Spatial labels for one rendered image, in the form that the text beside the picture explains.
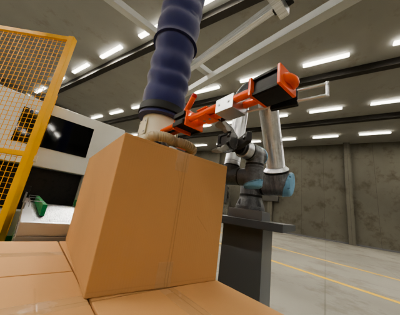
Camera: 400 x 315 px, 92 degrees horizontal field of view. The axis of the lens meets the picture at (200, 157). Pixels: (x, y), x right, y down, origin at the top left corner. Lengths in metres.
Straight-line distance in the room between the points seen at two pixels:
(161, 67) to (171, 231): 0.74
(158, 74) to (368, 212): 13.65
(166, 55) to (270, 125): 0.68
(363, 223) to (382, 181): 2.50
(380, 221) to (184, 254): 13.67
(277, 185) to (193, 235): 0.73
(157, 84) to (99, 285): 0.78
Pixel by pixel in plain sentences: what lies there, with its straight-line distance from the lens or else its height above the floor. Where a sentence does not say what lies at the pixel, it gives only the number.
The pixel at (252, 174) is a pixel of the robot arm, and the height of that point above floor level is 0.96.
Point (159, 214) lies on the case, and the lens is 0.59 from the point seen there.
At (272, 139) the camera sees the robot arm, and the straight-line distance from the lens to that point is 1.22.
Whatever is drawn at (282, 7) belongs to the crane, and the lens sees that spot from 2.76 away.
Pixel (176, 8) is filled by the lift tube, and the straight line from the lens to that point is 1.24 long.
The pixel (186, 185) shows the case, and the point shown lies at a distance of 0.63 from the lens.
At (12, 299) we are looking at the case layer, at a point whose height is 0.54.
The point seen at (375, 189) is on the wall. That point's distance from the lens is 14.28.
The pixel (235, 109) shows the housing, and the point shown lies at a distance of 0.56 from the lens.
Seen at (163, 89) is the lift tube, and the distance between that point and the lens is 0.95.
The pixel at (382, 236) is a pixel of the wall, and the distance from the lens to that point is 14.11.
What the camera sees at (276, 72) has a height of 1.09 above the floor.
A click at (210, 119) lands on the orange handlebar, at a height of 1.06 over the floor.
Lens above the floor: 0.77
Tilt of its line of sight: 15 degrees up
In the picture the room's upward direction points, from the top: 8 degrees clockwise
